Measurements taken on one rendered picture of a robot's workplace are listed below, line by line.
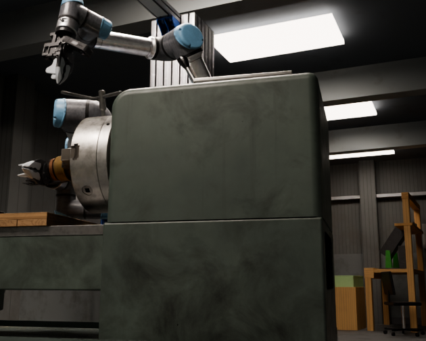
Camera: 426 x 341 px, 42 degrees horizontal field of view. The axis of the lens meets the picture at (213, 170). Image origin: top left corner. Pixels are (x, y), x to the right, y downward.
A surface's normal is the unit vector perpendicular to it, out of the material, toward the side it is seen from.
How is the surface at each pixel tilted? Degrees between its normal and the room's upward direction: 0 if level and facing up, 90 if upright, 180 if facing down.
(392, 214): 90
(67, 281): 90
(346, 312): 90
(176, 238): 90
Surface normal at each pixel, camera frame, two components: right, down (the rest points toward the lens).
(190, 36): 0.55, -0.28
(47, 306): 0.92, -0.07
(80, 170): -0.25, 0.11
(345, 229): -0.40, -0.18
